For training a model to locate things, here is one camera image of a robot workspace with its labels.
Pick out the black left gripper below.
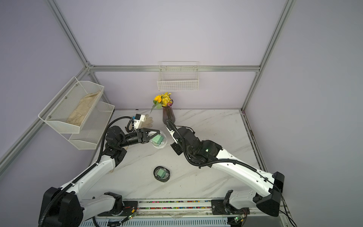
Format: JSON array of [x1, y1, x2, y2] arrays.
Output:
[[119, 128, 160, 148]]

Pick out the mint green dual usb charger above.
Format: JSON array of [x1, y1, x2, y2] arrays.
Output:
[[151, 134, 164, 146]]

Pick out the clear pouch with black zipper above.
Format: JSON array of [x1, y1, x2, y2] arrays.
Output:
[[153, 166, 170, 182]]

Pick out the light green usb charger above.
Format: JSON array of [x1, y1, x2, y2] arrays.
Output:
[[157, 169, 167, 179]]

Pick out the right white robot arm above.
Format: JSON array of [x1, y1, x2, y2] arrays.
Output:
[[167, 124, 288, 217]]

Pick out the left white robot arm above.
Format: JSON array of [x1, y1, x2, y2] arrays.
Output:
[[38, 114, 160, 227]]

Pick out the lower white mesh shelf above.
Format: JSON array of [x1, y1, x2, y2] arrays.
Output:
[[62, 101, 114, 150]]

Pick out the white mesh shelf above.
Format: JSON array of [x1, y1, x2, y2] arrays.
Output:
[[62, 101, 114, 150], [38, 77, 104, 134]]

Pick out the cream knit work glove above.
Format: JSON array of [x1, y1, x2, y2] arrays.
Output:
[[142, 114, 153, 128]]

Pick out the beige glove in shelf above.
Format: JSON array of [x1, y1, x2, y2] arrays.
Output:
[[66, 92, 100, 126]]

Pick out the dark ribbed glass vase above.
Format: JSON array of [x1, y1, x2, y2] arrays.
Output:
[[162, 106, 176, 125]]

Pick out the upper white mesh shelf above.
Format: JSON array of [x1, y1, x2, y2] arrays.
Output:
[[38, 77, 104, 134]]

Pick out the yellow flower bouquet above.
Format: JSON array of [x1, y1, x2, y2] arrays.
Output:
[[150, 92, 174, 112]]

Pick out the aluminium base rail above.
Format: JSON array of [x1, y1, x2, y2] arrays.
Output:
[[93, 197, 291, 219]]

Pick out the white wire wall basket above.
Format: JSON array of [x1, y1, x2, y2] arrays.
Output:
[[157, 61, 199, 92]]

